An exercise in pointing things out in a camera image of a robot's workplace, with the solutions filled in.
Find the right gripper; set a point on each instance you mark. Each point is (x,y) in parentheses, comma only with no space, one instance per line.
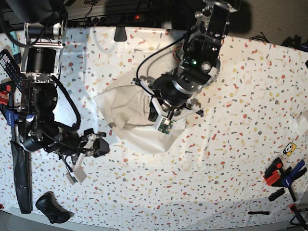
(69,143)

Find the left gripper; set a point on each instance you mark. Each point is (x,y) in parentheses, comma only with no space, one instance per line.
(172,92)

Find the white T-shirt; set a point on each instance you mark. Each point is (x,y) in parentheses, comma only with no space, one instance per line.
(125,108)

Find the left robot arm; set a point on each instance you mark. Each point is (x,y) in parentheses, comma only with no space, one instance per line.
(199,60)

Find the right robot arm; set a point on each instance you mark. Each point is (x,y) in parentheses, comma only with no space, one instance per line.
(45,23)

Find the black game controller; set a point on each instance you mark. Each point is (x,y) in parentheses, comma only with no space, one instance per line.
(51,209)

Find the long black sleeve pouch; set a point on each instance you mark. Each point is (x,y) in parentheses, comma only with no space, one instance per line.
(21,176)

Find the black table edge clip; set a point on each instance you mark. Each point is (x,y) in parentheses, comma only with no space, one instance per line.
(120,34)

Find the left blue bar clamp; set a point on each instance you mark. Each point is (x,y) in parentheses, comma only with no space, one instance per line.
(7,108)

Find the blue bar clamp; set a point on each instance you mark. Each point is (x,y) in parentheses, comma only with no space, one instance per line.
(7,108)
(276,176)

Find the black power strip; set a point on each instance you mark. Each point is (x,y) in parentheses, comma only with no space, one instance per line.
(115,19)

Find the black TV remote control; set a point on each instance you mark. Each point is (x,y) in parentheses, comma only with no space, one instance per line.
(10,67)

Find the right blue bar clamp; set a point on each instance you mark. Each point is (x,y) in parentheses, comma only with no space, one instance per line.
(276,176)

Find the yellow cartoon face sticker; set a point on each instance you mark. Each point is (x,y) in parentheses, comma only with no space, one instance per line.
(289,149)

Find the small black block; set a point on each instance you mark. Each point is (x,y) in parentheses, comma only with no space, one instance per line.
(276,194)

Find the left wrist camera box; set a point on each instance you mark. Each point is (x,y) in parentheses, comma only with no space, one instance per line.
(165,125)

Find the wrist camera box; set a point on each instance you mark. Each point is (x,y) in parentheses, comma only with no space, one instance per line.
(77,175)
(165,125)

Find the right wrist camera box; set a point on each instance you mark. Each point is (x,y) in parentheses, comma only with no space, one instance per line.
(77,175)

